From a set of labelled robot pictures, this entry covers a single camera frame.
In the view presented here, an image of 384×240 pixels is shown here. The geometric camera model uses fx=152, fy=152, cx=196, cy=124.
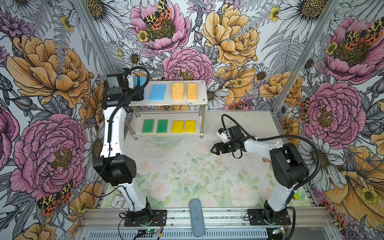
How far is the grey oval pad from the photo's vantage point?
2.31ft

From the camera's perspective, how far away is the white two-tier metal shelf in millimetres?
803

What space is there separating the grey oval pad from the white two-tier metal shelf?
1.36ft
